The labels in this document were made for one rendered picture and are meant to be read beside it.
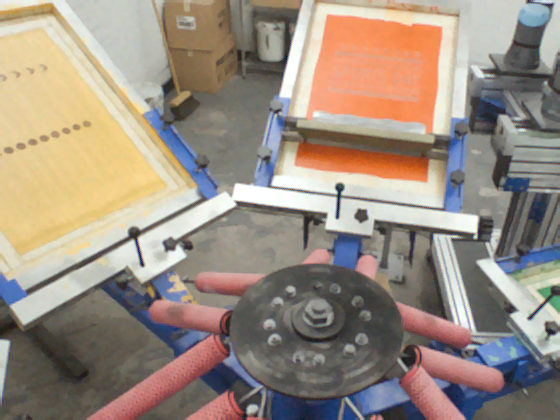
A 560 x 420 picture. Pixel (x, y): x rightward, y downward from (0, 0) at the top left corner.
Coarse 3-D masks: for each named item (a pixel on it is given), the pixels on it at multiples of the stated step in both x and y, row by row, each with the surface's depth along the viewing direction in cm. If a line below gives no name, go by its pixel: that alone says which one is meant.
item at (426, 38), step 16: (384, 32) 179; (400, 32) 178; (416, 32) 178; (432, 32) 178; (400, 48) 176; (416, 48) 176; (432, 48) 175; (432, 64) 173; (432, 80) 170; (432, 96) 168; (384, 112) 166; (400, 112) 165; (416, 112) 165; (432, 112) 165; (432, 128) 163; (368, 160) 159; (384, 160) 159; (400, 160) 158; (416, 160) 158; (384, 176) 156; (400, 176) 156; (416, 176) 156
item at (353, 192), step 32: (320, 0) 184; (352, 0) 182; (384, 0) 180; (416, 0) 180; (448, 0) 179; (288, 64) 169; (288, 96) 164; (320, 192) 151; (352, 192) 151; (384, 192) 150; (416, 192) 150
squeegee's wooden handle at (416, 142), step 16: (304, 128) 152; (320, 128) 151; (336, 128) 151; (352, 128) 151; (368, 128) 151; (368, 144) 155; (384, 144) 154; (400, 144) 152; (416, 144) 151; (432, 144) 149
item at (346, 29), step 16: (336, 16) 182; (352, 16) 182; (336, 32) 179; (352, 32) 179; (368, 32) 179; (320, 48) 176; (320, 64) 174; (320, 80) 171; (320, 96) 168; (336, 96) 168; (352, 96) 168; (336, 112) 166; (352, 112) 166; (368, 112) 166; (304, 144) 161; (304, 160) 159; (320, 160) 159; (336, 160) 159; (352, 160) 159
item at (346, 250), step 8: (344, 240) 139; (352, 240) 139; (336, 248) 138; (344, 248) 138; (352, 248) 138; (336, 256) 138; (344, 256) 138; (352, 256) 137; (336, 264) 137; (344, 264) 137; (352, 264) 137
